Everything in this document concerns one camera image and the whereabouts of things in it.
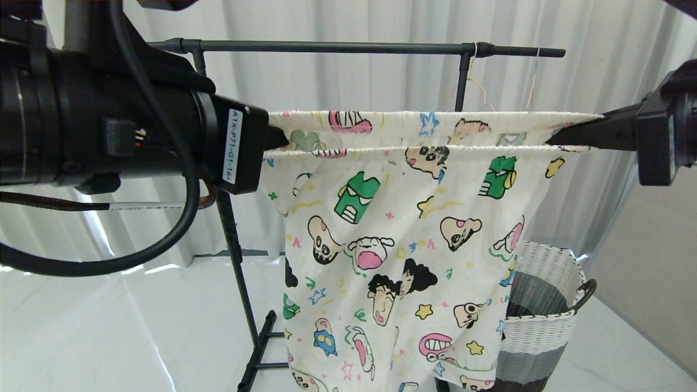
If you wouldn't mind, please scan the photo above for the pink clothes hanger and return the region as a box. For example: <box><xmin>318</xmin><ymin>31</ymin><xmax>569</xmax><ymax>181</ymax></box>
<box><xmin>449</xmin><ymin>54</ymin><xmax>497</xmax><ymax>113</ymax></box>
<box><xmin>524</xmin><ymin>48</ymin><xmax>542</xmax><ymax>113</ymax></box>

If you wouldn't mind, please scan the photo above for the white laundry basket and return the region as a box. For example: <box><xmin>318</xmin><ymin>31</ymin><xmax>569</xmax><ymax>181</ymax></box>
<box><xmin>493</xmin><ymin>241</ymin><xmax>598</xmax><ymax>392</ymax></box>

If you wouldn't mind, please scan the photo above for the cream printed garment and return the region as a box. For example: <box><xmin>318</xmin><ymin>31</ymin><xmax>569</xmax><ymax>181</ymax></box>
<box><xmin>260</xmin><ymin>109</ymin><xmax>605</xmax><ymax>392</ymax></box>

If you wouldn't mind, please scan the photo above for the black cable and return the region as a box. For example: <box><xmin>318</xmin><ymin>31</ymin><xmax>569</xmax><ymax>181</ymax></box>
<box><xmin>0</xmin><ymin>0</ymin><xmax>201</xmax><ymax>278</ymax></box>

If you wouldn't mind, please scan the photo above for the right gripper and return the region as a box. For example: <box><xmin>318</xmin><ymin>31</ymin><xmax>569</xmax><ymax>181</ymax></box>
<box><xmin>634</xmin><ymin>59</ymin><xmax>697</xmax><ymax>187</ymax></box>

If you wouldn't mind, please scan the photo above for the black clothes rack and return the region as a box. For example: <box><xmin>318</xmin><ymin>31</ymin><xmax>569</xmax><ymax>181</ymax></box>
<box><xmin>147</xmin><ymin>38</ymin><xmax>566</xmax><ymax>392</ymax></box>

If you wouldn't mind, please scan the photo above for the white curtain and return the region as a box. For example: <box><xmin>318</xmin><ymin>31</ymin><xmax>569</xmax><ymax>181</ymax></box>
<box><xmin>0</xmin><ymin>0</ymin><xmax>684</xmax><ymax>273</ymax></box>

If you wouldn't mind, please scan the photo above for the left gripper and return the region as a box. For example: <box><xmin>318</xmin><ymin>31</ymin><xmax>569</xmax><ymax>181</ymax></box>
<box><xmin>0</xmin><ymin>38</ymin><xmax>271</xmax><ymax>195</ymax></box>

